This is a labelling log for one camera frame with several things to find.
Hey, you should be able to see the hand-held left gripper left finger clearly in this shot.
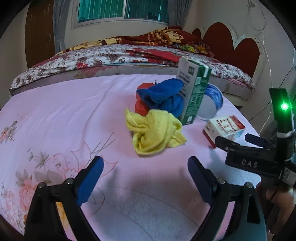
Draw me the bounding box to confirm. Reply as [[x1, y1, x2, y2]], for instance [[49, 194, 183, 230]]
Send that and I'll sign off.
[[24, 156, 104, 241]]

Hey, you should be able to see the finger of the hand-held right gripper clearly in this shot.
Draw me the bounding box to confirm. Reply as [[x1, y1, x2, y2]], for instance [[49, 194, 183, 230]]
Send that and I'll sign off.
[[215, 136, 244, 152], [245, 133, 267, 148]]

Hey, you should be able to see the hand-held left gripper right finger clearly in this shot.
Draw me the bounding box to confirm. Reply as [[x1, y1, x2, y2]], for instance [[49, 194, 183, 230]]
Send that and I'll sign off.
[[187, 156, 267, 241]]

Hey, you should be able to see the small red white box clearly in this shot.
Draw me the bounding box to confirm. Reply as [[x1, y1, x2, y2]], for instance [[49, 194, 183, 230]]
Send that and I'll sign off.
[[203, 115, 246, 149]]

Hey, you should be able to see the blue white paper bowl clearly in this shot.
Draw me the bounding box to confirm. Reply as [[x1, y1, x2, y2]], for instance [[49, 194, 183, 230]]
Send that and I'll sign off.
[[198, 84, 224, 121]]

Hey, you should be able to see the green drink carton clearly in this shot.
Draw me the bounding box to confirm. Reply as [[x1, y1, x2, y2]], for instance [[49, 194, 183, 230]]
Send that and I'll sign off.
[[177, 57, 211, 126]]

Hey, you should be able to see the yellow cloth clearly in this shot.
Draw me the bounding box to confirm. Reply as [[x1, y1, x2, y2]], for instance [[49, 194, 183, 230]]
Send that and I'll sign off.
[[125, 108, 187, 155]]

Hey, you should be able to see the blue cloth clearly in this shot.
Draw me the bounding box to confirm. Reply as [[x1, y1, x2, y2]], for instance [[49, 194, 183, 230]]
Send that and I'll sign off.
[[136, 78, 186, 118]]

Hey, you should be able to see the red cloth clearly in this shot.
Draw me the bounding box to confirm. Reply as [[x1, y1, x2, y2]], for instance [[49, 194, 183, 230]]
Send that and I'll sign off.
[[135, 83, 154, 117]]

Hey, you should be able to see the person's right hand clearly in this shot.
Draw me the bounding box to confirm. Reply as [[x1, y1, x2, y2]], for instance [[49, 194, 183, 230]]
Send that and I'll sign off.
[[257, 183, 296, 235]]

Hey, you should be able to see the pink floral tablecloth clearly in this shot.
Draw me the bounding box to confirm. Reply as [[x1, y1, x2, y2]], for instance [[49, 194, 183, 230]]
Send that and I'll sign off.
[[0, 74, 264, 241]]

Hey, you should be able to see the colourful printed cloth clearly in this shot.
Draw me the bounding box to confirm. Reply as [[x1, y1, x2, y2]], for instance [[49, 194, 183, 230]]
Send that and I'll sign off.
[[176, 43, 214, 57]]

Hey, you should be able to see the red white heart headboard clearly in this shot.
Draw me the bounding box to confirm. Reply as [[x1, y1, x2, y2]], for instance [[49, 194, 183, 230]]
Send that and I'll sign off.
[[192, 22, 267, 80]]

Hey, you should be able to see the floral bed sheet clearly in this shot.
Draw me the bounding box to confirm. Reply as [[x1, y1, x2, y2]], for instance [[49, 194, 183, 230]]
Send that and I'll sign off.
[[9, 44, 256, 98]]

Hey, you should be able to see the red printed blanket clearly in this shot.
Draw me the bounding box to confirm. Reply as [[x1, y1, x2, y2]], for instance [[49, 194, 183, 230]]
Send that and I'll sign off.
[[55, 26, 215, 64]]

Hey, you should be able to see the grey curtain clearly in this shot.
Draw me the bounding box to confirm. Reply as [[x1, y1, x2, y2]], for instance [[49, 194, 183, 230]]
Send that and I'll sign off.
[[168, 0, 194, 29], [53, 0, 80, 53]]

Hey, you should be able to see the wooden door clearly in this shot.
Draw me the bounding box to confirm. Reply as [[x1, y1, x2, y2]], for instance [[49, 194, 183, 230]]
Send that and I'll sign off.
[[25, 0, 56, 70]]

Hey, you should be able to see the window with green curtain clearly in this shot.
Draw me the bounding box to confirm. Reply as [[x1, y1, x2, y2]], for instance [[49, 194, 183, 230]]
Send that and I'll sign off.
[[74, 0, 172, 29]]

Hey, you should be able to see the white bed frame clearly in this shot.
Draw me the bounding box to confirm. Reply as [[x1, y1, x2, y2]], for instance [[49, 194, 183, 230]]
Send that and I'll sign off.
[[222, 90, 253, 107]]

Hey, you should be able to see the black cable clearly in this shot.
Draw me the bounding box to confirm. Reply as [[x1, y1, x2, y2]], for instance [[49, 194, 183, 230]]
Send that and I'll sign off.
[[248, 66, 296, 121]]

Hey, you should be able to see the long white cable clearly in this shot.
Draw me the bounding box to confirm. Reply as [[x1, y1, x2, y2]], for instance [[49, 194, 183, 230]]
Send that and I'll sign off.
[[248, 0, 278, 135]]

